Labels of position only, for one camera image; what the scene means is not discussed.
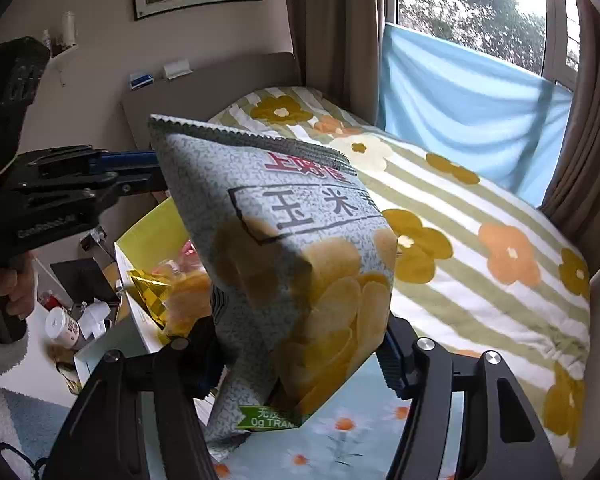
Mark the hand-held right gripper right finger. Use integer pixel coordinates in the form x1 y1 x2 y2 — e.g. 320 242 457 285
380 317 566 480

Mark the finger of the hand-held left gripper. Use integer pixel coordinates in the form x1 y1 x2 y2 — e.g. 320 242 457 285
80 167 170 197
22 145 160 176

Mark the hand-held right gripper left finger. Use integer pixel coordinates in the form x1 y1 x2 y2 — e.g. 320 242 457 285
37 305 226 480

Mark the yellow-green cardboard box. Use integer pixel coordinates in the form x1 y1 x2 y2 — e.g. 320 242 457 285
114 199 218 361

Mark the gold waffle snack packet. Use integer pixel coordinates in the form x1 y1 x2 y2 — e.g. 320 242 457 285
126 259 217 343

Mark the grey potato chip bag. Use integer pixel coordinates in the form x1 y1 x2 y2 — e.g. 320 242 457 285
147 114 399 461

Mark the person's left forearm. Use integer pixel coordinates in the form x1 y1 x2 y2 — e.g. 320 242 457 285
0 327 31 386

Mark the person's left hand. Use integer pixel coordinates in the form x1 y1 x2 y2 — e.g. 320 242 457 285
0 254 37 319

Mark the light blue daisy sheet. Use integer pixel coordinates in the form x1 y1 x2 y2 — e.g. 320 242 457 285
200 360 473 480

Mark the black tablet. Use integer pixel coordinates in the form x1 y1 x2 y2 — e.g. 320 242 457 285
50 256 119 307

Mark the pink snack packet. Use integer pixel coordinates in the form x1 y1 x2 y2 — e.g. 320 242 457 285
176 240 199 267

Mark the white holder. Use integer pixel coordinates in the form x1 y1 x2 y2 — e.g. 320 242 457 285
162 58 194 80

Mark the grey-brown headboard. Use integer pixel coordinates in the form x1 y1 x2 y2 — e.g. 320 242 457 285
121 51 307 161

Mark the crumpled white tissue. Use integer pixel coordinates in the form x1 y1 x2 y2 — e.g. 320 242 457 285
72 297 112 342

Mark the white desk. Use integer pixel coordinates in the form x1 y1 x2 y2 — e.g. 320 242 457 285
0 310 148 408

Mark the green striped floral blanket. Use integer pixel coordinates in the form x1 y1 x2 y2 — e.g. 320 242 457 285
207 86 593 466

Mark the brown curtain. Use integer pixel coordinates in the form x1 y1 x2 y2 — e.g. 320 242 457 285
539 0 600 283
281 0 397 127

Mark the light blue cloth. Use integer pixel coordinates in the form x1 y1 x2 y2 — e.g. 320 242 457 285
377 22 574 209

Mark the window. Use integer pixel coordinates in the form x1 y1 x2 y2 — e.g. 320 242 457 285
395 0 582 92

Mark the black cable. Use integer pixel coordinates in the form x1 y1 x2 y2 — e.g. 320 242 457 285
0 441 48 480

